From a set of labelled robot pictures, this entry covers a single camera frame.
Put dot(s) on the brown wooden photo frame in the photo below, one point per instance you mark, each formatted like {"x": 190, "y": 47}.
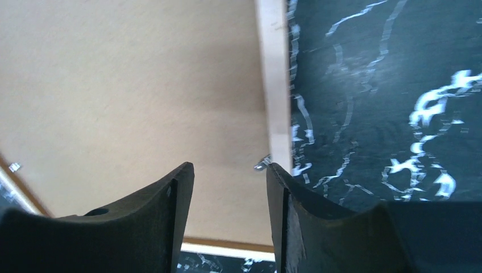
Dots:
{"x": 278, "y": 94}

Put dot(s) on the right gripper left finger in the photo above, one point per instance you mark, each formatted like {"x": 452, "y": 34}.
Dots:
{"x": 142, "y": 232}

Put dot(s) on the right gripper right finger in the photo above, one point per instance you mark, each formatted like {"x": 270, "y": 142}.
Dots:
{"x": 313, "y": 234}

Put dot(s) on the brown cardboard backing board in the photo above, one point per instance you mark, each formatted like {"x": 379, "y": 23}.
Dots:
{"x": 131, "y": 105}

